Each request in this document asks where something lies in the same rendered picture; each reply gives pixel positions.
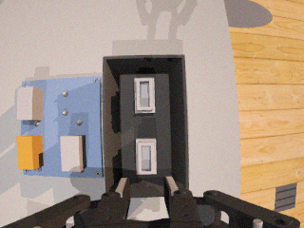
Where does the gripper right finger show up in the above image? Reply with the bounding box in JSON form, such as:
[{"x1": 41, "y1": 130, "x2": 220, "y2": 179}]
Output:
[{"x1": 163, "y1": 177, "x2": 300, "y2": 228}]

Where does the orange-yellow block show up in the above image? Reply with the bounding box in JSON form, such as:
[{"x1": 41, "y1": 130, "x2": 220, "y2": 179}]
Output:
[{"x1": 16, "y1": 135, "x2": 44, "y2": 170}]

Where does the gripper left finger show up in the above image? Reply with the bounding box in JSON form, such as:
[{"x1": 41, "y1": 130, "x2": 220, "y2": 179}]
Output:
[{"x1": 0, "y1": 178, "x2": 130, "y2": 228}]

